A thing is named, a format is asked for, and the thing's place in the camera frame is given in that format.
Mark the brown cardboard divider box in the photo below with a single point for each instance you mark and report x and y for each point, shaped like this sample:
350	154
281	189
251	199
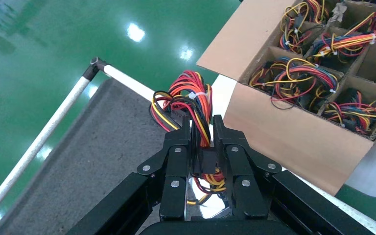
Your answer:
288	139

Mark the grey felt mat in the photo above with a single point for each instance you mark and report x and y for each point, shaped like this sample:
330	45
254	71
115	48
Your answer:
94	155

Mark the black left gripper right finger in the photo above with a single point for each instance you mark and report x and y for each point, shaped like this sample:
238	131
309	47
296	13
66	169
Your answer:
240	175

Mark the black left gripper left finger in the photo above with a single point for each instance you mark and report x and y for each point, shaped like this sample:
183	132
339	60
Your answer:
174	175

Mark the white pipe table frame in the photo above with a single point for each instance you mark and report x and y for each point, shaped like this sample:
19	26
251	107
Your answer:
47	129

